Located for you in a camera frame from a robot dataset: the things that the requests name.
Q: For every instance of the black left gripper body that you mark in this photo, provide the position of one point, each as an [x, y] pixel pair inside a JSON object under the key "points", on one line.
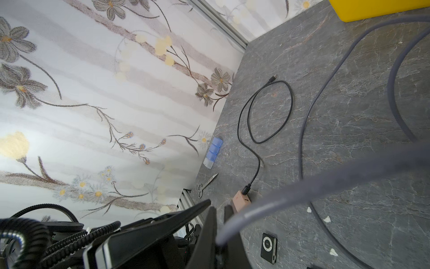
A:
{"points": [[146, 244]]}

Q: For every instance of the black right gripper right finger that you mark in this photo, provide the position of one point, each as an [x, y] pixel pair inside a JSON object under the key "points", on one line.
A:
{"points": [[234, 254]]}

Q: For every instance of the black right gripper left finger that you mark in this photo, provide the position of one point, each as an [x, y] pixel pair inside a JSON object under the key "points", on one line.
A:
{"points": [[201, 242]]}

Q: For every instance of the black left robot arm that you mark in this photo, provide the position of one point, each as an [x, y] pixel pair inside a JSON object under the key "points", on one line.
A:
{"points": [[30, 240]]}

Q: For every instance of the black mp3 player right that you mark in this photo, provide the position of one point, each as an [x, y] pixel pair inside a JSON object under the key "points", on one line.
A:
{"points": [[269, 248]]}

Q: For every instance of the silver scissors left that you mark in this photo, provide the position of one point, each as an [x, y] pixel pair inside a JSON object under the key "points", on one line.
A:
{"points": [[201, 187]]}

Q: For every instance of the blue transparent bottle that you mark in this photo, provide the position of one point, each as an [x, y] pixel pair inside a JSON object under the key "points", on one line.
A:
{"points": [[212, 152]]}

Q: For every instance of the yellow plastic storage box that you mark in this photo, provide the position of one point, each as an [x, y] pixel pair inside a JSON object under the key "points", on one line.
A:
{"points": [[354, 10]]}

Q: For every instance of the pink USB wall charger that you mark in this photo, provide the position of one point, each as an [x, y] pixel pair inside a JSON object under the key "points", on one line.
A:
{"points": [[239, 202]]}

